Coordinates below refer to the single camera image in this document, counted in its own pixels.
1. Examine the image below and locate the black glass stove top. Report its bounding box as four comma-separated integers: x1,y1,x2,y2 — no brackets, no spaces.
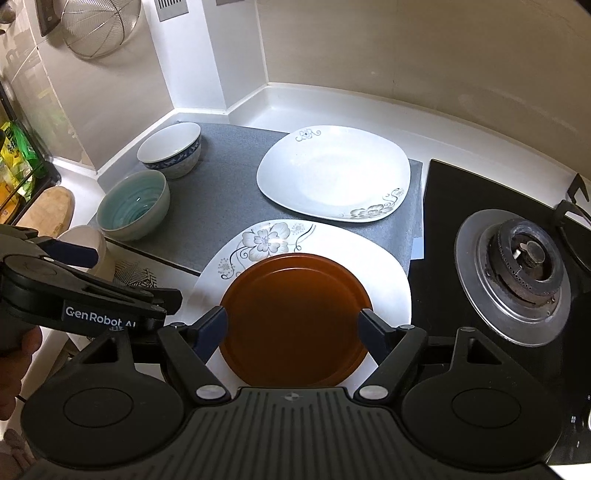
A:
410,160,590,465

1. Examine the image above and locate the teal glazed bowl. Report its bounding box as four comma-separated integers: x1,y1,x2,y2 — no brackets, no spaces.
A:
96,170,170,242

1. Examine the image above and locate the white bowl blue pattern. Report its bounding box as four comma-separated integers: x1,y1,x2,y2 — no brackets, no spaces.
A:
137,122,201,180

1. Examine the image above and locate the wooden cutting board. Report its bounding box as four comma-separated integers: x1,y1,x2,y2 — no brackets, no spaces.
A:
17,186,75,238

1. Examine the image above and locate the brown round plate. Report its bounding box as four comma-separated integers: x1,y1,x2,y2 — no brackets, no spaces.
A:
221,254,372,388

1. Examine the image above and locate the person's left hand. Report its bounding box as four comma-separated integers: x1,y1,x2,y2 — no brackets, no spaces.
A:
0,326,43,421

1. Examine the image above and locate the grey wall vent grille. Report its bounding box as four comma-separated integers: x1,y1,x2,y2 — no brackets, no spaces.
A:
154,0,188,22

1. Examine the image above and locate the black wire spice rack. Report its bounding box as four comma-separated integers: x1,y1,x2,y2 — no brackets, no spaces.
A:
1,82,61,225

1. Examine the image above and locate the cream ceramic bowl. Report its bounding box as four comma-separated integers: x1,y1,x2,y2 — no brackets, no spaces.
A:
57,224,116,282

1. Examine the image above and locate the black pan support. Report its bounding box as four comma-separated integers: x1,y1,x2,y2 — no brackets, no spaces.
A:
552,173,590,273

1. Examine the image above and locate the silver gas burner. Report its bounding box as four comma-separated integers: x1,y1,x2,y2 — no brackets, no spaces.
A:
455,209,571,347

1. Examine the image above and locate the white square floral plate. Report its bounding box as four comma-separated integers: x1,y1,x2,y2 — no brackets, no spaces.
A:
256,125,411,223

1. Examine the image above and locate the metal wire strainer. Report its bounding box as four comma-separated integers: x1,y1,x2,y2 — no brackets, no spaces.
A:
61,0,141,60

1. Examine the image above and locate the grey counter mat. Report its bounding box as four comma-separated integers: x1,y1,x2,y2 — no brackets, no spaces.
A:
107,123,423,272

